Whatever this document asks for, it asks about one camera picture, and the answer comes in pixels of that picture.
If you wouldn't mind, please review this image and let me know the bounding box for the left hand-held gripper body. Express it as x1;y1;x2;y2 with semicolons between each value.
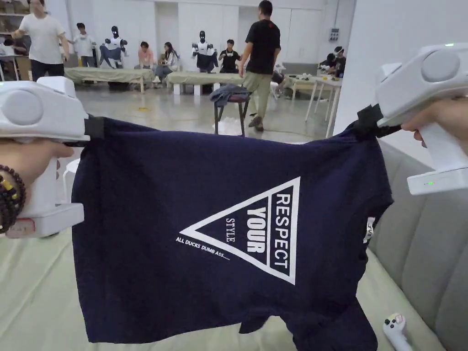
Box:
0;76;105;239

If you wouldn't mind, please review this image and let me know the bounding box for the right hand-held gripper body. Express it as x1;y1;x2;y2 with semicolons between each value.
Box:
357;43;468;197

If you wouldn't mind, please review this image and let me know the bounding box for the dark blue printed shirt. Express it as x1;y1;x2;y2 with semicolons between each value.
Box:
71;117;396;351

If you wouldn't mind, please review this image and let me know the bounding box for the person's left forearm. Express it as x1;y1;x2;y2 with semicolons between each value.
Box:
0;164;28;235

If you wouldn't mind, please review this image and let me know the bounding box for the person's right hand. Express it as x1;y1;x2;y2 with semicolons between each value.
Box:
400;96;468;173

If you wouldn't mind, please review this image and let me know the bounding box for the person's left hand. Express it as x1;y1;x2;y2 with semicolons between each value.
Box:
0;138;74;191

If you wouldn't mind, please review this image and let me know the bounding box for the low bed with green sheet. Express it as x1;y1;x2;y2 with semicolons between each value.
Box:
166;71;245;96
64;66;156;93

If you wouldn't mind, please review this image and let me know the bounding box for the group of people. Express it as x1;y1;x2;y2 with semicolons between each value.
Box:
319;46;347;80

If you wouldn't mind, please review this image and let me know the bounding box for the humanoid robot holding garment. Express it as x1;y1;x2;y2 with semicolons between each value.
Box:
98;26;129;71
190;31;220;73

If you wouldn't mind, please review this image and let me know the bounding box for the wooden shelf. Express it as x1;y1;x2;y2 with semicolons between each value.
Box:
0;0;23;35

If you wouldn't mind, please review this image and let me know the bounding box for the white table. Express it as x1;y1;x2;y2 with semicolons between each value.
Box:
292;74;344;122

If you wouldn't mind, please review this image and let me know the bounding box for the grey padded headboard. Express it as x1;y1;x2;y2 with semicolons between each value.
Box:
365;136;468;351

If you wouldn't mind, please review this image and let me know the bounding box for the bed with pale green sheet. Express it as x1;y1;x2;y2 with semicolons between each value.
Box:
0;226;441;351

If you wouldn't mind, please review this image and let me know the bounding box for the dark stool with grey cloth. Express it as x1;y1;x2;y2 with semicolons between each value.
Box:
208;85;254;138

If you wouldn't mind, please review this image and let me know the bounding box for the white hand controller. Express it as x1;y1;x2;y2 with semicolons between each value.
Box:
382;312;415;351

